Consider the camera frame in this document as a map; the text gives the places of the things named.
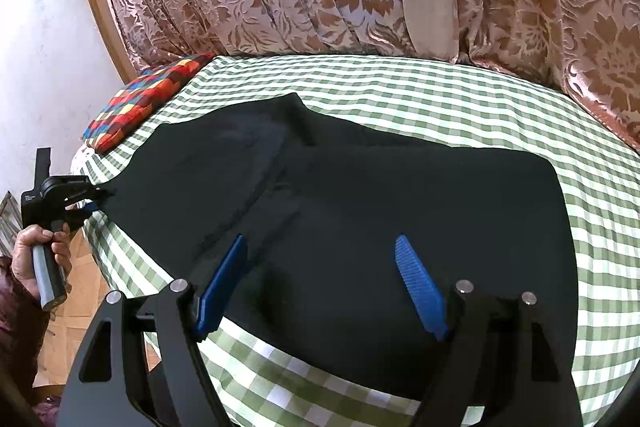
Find black pants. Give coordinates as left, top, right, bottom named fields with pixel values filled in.
left=101, top=93, right=578, bottom=400

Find person's left hand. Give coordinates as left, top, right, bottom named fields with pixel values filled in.
left=11, top=223, right=72, bottom=300

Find colourful patchwork pillow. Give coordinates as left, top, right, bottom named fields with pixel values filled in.
left=82, top=53, right=215, bottom=154

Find green checkered bed sheet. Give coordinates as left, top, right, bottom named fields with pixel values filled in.
left=72, top=55, right=639, bottom=426

